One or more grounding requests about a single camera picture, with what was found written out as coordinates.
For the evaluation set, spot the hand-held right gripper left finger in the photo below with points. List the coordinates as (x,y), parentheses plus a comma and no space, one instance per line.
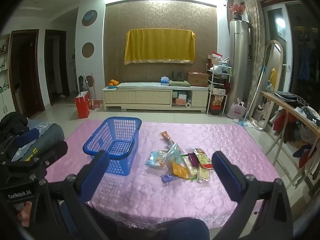
(98,166)

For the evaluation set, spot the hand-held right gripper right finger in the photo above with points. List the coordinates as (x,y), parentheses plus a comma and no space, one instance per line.
(226,175)

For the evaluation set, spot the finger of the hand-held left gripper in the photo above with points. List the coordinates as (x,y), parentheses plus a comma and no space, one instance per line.
(25,137)
(53,151)

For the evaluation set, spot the pale yellow snack packet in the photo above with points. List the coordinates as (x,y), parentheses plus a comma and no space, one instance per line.
(203,174)

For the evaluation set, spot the red snack packet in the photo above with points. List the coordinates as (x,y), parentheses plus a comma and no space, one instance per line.
(203,160)

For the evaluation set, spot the green-edged cracker packet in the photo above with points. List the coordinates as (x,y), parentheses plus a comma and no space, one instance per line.
(193,172)

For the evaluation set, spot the purple snack packet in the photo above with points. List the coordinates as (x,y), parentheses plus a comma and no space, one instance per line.
(193,158)

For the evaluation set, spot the blue plastic basket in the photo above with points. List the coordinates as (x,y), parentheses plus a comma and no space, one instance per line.
(120,130)

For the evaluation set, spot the orange-yellow snack packet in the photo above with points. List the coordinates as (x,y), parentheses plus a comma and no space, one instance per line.
(180,171)

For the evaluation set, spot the clear blue-ended cracker packet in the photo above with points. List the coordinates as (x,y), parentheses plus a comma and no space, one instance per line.
(175,152)

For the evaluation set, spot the light blue snack packet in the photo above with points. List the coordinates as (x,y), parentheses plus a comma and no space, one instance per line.
(155,160)

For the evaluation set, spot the orange snack packet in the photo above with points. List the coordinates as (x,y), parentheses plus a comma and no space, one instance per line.
(166,137)

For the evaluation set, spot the person's left hand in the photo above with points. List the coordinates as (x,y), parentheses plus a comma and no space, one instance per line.
(25,211)

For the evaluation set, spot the black jacket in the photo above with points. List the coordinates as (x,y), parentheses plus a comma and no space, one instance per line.
(12,122)

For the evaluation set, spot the grey folded quilt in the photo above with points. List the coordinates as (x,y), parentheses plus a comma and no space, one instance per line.
(47,132)

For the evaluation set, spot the red paper bag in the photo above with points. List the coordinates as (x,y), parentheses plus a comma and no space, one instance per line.
(82,105)

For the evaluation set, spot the pink quilted tablecloth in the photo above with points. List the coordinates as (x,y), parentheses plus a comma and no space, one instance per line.
(175,200)

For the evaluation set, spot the dark wooden door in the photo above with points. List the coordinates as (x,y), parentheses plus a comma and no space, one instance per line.
(25,75)

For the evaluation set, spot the pink gift bag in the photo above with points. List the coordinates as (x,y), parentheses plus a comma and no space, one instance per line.
(236,111)

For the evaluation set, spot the person's dark trouser leg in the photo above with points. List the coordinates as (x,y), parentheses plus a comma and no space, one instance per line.
(185,230)

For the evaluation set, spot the white tape roll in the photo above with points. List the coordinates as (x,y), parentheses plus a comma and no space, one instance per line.
(188,105)

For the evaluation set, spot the cream tv cabinet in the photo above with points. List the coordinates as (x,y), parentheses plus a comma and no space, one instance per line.
(137,96)

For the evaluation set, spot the blue fruit plate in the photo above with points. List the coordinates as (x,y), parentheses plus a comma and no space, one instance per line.
(112,86)

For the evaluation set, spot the pile of oranges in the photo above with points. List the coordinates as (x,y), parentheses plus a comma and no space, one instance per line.
(113,82)

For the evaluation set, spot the orange box in cabinet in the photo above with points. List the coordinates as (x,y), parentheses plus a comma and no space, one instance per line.
(180,101)

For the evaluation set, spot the blue mop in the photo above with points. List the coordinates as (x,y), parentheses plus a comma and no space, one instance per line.
(255,92)

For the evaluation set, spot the wooden folding table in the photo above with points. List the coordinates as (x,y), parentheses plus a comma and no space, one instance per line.
(275,100)

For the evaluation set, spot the brown cardboard box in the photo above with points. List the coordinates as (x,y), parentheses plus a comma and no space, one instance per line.
(198,79)

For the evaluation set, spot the green folded cushion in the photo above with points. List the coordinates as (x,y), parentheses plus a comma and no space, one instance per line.
(179,83)

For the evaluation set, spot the blue tissue box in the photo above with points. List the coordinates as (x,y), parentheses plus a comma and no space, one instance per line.
(165,80)

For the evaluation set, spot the black bag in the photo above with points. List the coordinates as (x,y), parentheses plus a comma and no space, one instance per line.
(178,75)

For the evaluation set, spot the arched floor mirror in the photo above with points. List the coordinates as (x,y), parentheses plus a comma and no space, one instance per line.
(275,75)

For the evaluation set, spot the silver standing air conditioner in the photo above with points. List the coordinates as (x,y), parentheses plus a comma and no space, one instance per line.
(240,62)

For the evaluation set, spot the patterned beige curtain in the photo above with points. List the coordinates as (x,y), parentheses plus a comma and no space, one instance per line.
(256,55)

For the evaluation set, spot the red flower vase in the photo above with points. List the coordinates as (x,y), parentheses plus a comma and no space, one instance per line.
(236,9)

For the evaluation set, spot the brown round wall disc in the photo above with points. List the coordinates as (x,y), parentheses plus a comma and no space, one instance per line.
(88,50)

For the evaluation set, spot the blue round wall plate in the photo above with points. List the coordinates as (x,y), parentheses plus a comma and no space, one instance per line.
(89,17)

